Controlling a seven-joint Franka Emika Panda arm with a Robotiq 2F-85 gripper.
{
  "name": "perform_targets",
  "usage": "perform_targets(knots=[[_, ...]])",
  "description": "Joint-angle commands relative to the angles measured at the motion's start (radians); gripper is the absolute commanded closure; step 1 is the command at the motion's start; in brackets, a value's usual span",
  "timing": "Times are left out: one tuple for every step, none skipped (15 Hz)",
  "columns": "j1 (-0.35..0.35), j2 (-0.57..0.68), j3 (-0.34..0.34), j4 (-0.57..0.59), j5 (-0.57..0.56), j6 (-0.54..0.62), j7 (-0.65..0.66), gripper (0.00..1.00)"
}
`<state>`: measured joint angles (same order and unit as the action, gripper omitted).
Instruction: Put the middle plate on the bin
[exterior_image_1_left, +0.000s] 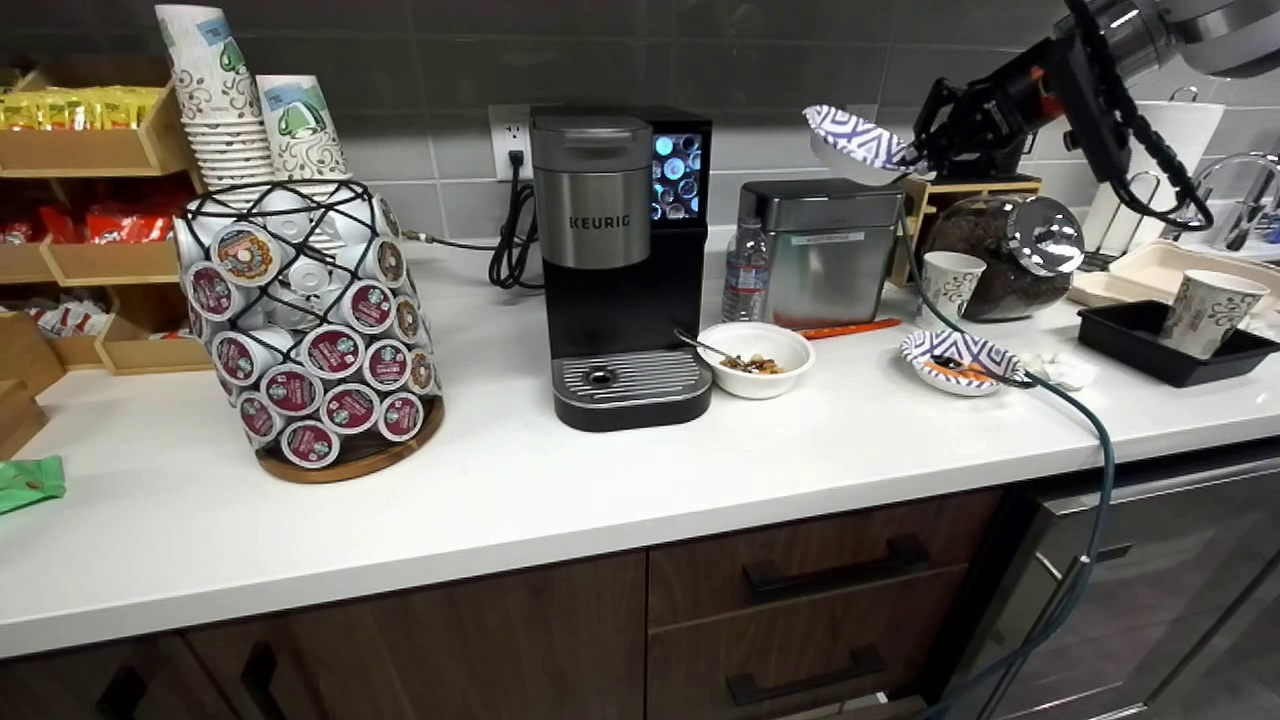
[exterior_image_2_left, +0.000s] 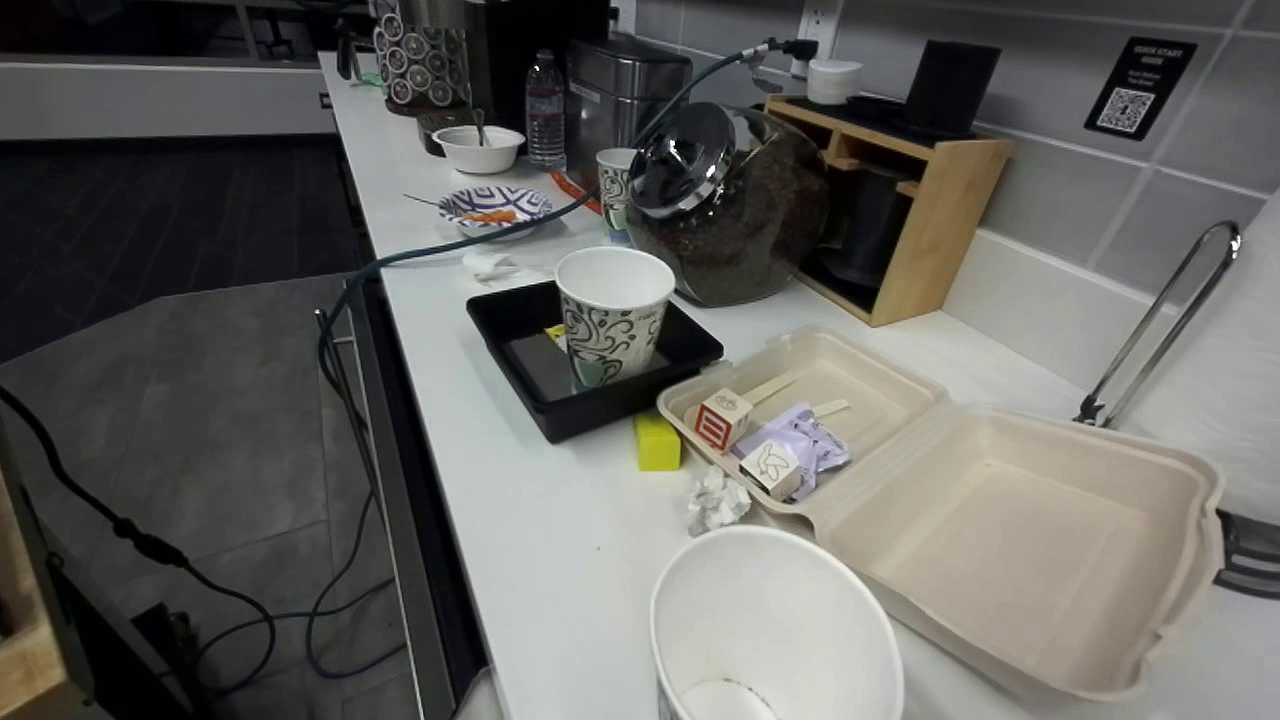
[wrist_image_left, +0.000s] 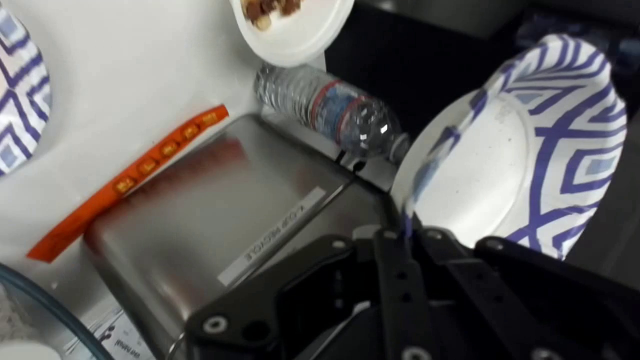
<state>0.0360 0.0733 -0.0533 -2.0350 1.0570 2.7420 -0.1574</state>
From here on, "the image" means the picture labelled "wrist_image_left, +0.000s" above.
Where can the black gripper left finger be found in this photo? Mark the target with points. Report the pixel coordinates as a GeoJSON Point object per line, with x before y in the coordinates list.
{"type": "Point", "coordinates": [400, 300]}

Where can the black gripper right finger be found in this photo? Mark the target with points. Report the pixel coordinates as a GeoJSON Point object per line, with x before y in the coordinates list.
{"type": "Point", "coordinates": [486, 292]}

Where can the blue patterned paper plate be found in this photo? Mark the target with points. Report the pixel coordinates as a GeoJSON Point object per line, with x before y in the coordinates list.
{"type": "Point", "coordinates": [526, 146]}

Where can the stainless steel recycle bin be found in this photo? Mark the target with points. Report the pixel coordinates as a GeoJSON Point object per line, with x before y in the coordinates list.
{"type": "Point", "coordinates": [220, 220]}

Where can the blue patterned plate with food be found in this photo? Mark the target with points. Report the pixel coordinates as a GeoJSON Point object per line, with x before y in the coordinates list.
{"type": "Point", "coordinates": [21, 101]}

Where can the clear plastic water bottle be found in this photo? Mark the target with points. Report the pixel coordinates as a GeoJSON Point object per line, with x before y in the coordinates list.
{"type": "Point", "coordinates": [332, 107]}

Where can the white bowl with food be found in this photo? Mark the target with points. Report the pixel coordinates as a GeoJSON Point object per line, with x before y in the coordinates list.
{"type": "Point", "coordinates": [293, 36]}

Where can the orange strip of packets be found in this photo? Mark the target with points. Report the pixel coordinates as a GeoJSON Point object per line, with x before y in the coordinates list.
{"type": "Point", "coordinates": [127, 183]}

